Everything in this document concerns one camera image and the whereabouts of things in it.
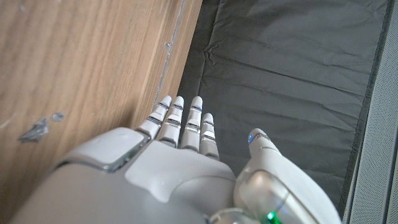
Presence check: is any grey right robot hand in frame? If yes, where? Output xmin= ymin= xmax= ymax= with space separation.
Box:
xmin=9 ymin=95 xmax=343 ymax=224

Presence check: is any black backdrop curtain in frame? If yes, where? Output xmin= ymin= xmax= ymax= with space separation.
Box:
xmin=176 ymin=0 xmax=390 ymax=216

